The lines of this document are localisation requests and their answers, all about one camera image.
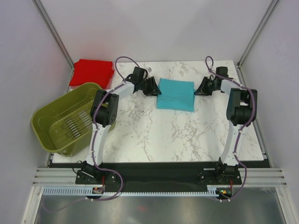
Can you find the teal t shirt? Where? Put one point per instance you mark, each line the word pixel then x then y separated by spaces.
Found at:
pixel 176 95

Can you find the right aluminium frame post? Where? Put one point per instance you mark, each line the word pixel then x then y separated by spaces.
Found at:
pixel 262 24

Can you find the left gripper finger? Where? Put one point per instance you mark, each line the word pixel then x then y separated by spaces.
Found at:
pixel 155 88
pixel 150 93

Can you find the white slotted cable duct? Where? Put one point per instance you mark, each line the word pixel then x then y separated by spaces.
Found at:
pixel 92 191

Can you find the aluminium rail profile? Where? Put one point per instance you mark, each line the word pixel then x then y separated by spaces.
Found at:
pixel 54 177

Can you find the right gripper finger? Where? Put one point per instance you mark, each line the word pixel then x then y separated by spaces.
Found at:
pixel 205 93
pixel 203 85

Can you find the folded red t shirt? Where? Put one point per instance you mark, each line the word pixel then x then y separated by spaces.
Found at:
pixel 95 71

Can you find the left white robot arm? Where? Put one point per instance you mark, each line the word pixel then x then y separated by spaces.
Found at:
pixel 104 113

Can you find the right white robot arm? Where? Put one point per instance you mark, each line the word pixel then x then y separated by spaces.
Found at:
pixel 241 112

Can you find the olive green plastic basket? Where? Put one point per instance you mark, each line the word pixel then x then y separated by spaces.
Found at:
pixel 64 126

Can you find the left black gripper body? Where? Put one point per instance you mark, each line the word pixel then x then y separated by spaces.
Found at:
pixel 146 85

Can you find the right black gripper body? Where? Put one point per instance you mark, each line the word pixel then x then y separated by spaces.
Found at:
pixel 210 87

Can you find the aluminium frame post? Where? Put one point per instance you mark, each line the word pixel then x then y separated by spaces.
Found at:
pixel 53 31
pixel 262 24

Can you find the left aluminium frame post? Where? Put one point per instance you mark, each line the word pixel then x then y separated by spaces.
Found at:
pixel 53 31

